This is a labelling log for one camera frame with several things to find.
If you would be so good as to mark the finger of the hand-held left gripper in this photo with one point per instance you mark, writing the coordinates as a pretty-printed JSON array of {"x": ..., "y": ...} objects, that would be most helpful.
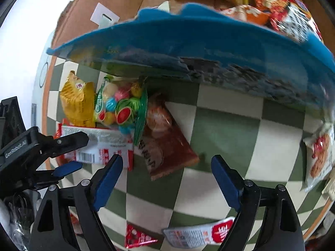
[
  {"x": 70, "y": 140},
  {"x": 66, "y": 168}
]

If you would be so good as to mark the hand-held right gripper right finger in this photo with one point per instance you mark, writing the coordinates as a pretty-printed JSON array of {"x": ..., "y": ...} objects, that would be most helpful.
[{"x": 225, "y": 183}]

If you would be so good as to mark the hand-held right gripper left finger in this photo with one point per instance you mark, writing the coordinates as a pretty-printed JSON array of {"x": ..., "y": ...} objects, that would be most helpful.
[{"x": 107, "y": 183}]

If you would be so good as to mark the white red barcode packet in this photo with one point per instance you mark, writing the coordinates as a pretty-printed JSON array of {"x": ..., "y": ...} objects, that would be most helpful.
[{"x": 110, "y": 141}]

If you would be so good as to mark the white packet with red end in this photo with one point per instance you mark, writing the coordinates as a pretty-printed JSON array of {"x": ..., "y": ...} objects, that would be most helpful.
[{"x": 193, "y": 234}]

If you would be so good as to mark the large blue snack bag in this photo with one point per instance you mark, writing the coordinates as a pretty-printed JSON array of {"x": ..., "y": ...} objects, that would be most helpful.
[{"x": 183, "y": 39}]

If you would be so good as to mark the gold snack packet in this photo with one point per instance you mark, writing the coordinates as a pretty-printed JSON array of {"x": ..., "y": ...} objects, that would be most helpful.
[{"x": 76, "y": 102}]

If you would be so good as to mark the fruit candy bag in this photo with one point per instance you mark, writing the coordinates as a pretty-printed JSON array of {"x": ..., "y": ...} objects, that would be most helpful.
[{"x": 117, "y": 104}]

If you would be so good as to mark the small red snack packet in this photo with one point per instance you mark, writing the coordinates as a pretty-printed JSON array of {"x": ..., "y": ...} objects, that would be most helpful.
[{"x": 136, "y": 236}]

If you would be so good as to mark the brown snack packet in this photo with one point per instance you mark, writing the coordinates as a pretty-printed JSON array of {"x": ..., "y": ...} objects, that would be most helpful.
[{"x": 167, "y": 146}]

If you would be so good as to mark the clear plastic bag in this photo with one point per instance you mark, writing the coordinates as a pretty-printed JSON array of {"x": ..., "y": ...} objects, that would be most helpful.
[{"x": 15, "y": 219}]

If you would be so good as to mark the white fried snack packet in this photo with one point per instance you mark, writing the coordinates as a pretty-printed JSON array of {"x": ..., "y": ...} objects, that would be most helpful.
[{"x": 319, "y": 157}]

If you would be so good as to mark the red noodle packet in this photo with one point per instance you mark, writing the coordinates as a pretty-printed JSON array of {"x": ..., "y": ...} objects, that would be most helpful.
[{"x": 285, "y": 18}]

